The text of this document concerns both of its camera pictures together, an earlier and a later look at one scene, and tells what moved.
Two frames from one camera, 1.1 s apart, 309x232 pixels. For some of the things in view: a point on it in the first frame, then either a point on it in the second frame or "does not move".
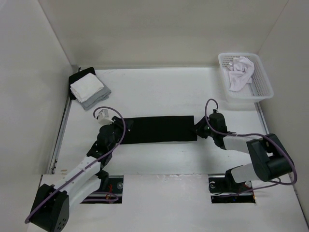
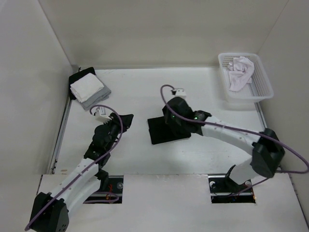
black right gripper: x=199 y=126 → x=168 y=120
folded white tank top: x=86 y=88 does not move
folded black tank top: x=91 y=70 does not move
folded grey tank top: x=102 y=94 does not move
